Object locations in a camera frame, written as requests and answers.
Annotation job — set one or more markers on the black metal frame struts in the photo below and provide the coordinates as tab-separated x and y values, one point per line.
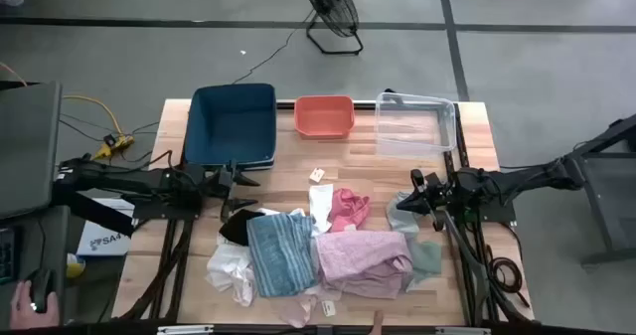
175	275
469	256

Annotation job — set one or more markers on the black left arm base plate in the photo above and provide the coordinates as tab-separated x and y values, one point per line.
164	211

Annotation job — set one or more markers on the white garment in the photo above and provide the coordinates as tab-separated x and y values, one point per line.
228	270

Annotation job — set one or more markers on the sage green cloth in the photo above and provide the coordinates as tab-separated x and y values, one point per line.
427	260

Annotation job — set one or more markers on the grey monitor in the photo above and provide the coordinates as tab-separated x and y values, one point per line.
27	146

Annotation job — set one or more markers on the hot pink shirt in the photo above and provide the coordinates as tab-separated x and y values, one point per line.
350	208

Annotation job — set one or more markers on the orange plastic bin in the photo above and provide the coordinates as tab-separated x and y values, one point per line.
323	116

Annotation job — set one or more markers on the black metal stand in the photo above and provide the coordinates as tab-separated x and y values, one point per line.
611	196

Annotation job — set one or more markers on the black keyboard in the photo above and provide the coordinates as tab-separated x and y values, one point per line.
7	255

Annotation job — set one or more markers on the dark grey desk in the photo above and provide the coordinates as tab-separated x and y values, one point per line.
57	235

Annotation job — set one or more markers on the black cloth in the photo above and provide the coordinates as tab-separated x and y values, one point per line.
238	225

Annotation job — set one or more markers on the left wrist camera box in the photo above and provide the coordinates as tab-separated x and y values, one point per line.
226	177

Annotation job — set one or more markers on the clear plastic bin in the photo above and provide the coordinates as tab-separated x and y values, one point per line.
417	126

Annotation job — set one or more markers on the silver bracket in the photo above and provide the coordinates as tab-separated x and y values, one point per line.
462	331
184	329

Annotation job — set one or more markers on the small black mount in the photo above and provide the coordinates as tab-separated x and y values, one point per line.
389	91

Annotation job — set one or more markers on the teal striped towel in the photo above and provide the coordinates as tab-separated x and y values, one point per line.
280	255

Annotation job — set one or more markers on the person's finger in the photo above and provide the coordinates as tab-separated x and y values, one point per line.
377	322

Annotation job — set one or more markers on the white paper tag with writing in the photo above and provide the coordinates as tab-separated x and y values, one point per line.
328	308

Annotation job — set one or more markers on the black computer mouse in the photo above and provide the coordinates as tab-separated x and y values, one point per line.
42	285

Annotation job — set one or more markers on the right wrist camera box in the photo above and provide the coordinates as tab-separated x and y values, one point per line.
432	186

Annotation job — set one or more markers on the white sock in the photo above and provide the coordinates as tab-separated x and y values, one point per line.
320	206

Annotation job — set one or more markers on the black floor fan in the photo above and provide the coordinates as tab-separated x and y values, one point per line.
330	2

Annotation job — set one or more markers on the person's hand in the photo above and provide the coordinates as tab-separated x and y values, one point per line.
22	310

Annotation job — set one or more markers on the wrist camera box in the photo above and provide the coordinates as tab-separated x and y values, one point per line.
432	186
226	177

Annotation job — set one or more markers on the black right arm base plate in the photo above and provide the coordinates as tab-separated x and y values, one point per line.
502	216

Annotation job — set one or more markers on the black diagonal desk bar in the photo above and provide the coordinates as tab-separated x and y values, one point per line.
89	208

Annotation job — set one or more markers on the blue plastic bin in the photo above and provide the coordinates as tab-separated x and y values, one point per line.
228	126

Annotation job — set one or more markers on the light pink patterned towel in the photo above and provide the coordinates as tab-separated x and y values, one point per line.
363	263

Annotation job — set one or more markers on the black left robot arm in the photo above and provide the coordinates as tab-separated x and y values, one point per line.
149	181

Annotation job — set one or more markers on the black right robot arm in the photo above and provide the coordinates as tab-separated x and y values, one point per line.
522	178

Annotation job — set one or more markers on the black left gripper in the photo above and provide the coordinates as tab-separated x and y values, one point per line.
213	183

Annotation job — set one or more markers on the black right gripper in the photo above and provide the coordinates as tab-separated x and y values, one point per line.
437	206

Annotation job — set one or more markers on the white cardboard box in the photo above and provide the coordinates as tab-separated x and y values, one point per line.
102	240

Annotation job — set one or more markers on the light grey sock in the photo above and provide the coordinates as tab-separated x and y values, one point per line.
405	223

